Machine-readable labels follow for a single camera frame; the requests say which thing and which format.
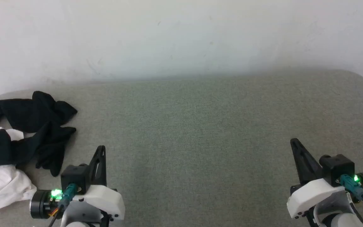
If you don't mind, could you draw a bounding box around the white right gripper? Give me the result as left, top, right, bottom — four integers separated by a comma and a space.
287, 138, 347, 219

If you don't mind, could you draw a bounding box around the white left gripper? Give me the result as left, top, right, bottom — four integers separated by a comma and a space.
71, 145, 126, 221

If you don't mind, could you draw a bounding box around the white black raglan t-shirt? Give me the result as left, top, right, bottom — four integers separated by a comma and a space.
0, 91, 78, 215

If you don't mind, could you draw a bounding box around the black right cable teal plug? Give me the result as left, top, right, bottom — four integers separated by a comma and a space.
339, 174, 363, 213

